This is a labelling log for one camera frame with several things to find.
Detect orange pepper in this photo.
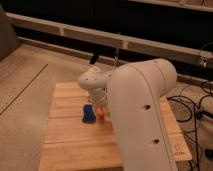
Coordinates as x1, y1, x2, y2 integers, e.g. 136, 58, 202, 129
96, 107, 105, 120

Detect white metal rail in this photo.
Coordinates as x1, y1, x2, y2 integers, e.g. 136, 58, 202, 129
6, 12, 213, 59

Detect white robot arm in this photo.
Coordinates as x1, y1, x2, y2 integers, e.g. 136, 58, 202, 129
78, 58, 178, 171

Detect blue toy block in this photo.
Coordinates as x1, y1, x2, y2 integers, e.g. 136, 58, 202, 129
82, 104, 96, 123

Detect black bracket on rail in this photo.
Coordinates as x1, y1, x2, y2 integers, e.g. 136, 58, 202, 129
90, 53, 100, 65

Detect black cables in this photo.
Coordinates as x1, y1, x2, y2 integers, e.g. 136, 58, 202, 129
166, 79, 213, 171

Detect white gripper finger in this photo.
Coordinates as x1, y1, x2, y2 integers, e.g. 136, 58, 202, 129
100, 107, 109, 120

